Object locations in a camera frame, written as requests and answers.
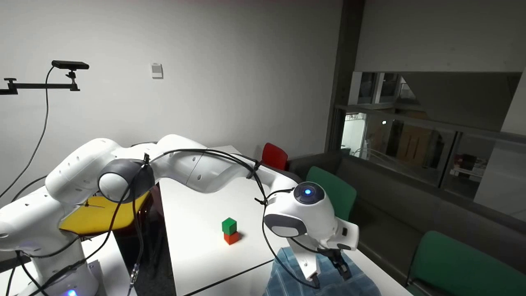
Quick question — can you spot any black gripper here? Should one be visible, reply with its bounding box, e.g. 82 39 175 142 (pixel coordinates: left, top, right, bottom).
328 251 351 282

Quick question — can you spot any blue checkered towel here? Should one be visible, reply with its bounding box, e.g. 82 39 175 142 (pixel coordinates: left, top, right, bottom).
263 247 379 296

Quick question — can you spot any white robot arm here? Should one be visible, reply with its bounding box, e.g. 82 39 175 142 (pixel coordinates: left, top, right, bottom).
0 136 358 296

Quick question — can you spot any red block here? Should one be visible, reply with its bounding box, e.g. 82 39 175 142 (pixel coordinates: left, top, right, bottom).
223 233 241 246

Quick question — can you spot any green block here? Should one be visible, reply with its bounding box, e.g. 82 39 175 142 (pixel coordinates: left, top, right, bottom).
221 218 236 236

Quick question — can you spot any far green chair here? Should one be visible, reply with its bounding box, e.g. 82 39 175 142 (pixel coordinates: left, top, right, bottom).
305 167 356 221

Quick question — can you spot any green chair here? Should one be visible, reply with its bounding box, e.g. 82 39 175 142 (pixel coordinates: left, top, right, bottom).
406 231 526 296
305 167 356 221

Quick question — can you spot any near green chair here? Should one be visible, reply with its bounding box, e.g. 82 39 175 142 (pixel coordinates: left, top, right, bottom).
406 231 526 296

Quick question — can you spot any red chair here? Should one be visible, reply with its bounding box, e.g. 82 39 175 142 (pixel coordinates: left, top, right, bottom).
261 144 287 170

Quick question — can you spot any yellow chair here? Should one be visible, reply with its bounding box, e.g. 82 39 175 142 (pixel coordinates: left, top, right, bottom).
59 195 148 236

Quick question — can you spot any white wall switch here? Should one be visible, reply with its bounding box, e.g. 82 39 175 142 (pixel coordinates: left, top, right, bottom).
151 63 164 80

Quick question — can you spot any black camera on boom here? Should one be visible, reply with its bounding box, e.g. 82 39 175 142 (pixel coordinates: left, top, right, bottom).
0 60 90 96

